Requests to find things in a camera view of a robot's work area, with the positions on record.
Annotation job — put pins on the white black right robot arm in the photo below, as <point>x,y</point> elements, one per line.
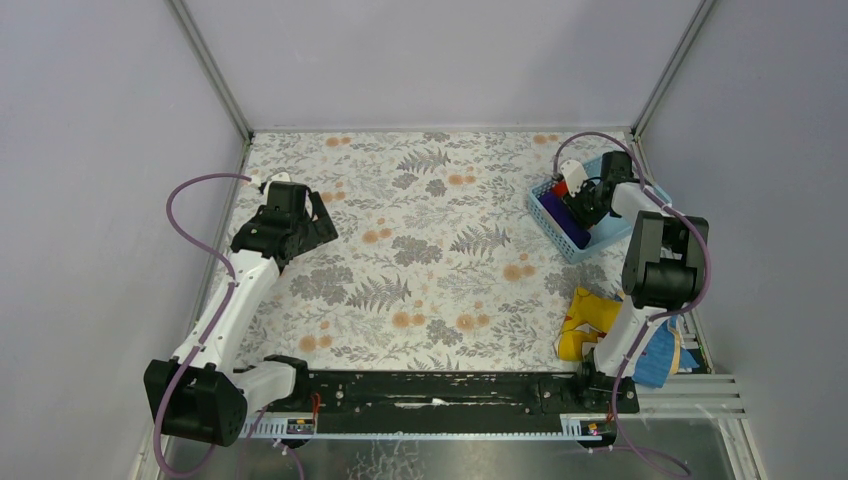
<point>666,268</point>

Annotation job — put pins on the purple towel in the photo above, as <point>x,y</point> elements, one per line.
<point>558,210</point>

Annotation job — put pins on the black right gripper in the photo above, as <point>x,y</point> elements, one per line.
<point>583,201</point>

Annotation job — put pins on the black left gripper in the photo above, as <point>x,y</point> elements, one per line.
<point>308,221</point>

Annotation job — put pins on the yellow blue Pokemon towel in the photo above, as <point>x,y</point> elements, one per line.
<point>589,319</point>

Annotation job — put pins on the light blue plastic basket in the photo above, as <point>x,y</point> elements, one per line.
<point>606,232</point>

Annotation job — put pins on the orange towel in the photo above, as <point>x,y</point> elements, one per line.
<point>560,189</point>

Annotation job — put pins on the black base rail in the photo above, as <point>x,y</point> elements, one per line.
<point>398,393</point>

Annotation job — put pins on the floral patterned table mat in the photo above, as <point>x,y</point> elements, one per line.
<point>439,264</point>

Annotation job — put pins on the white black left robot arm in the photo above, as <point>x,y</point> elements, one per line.
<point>199,394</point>

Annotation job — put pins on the white slotted cable duct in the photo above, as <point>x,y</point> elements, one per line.
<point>443,425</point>

